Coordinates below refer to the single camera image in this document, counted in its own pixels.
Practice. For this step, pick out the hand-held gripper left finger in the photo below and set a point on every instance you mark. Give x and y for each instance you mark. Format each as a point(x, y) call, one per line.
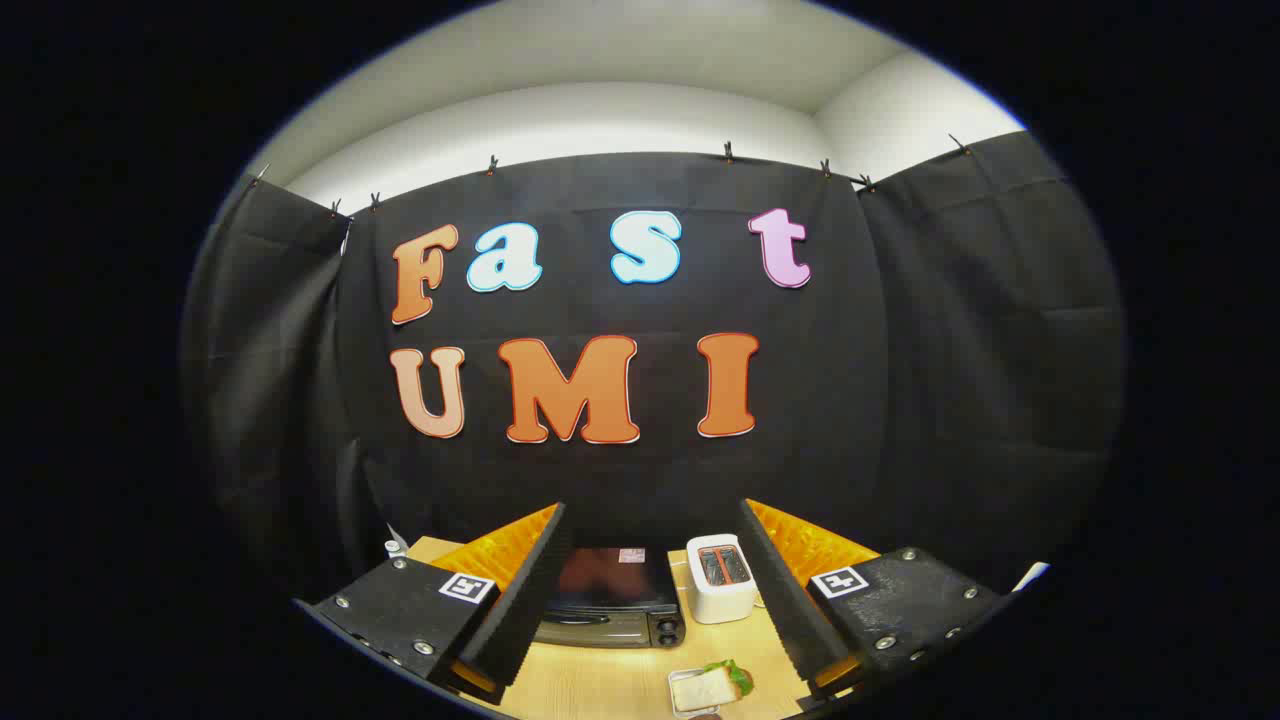
point(530, 600)

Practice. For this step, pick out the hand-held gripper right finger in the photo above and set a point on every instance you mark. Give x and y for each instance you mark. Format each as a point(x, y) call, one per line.
point(785, 600)

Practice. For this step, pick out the black toaster oven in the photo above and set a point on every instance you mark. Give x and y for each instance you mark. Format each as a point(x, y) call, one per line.
point(610, 592)

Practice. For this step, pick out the lettuce sandwich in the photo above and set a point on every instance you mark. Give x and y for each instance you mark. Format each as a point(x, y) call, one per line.
point(705, 688)

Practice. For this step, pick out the white pop-up toaster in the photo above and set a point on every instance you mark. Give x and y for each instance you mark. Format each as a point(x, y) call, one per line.
point(720, 600)

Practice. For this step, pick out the clear plastic bottle green label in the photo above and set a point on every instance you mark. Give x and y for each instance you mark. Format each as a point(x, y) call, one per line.
point(395, 547)

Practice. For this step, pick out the white rectangular dish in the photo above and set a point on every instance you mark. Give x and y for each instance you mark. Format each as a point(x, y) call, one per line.
point(673, 696)

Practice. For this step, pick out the row of black cloth clips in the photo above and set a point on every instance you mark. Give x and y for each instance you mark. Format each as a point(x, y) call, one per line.
point(728, 152)

